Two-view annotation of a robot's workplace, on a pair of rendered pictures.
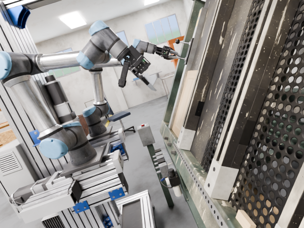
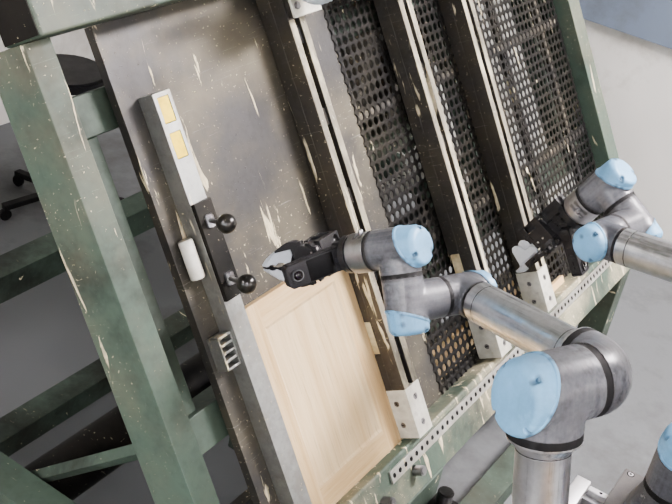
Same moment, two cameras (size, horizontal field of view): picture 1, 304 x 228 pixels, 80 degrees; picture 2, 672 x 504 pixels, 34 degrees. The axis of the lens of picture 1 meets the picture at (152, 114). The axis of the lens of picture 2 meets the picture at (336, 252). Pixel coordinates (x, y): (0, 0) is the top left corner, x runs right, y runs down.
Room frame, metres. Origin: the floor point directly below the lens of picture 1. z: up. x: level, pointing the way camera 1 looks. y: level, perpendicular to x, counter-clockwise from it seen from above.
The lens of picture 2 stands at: (2.90, 0.67, 2.56)
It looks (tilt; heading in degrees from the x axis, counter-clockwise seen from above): 31 degrees down; 210
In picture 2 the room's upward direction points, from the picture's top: 11 degrees clockwise
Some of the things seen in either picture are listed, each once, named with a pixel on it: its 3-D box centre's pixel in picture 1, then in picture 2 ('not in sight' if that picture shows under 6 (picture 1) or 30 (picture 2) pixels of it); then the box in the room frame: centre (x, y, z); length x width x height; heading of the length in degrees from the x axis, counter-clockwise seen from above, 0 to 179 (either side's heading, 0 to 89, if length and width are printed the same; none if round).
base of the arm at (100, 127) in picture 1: (96, 127); not in sight; (1.51, 0.49, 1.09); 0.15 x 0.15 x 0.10
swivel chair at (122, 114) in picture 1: (117, 114); not in sight; (4.66, 0.87, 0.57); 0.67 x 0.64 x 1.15; 96
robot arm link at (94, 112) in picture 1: (91, 114); not in sight; (1.51, 0.49, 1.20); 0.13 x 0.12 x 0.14; 154
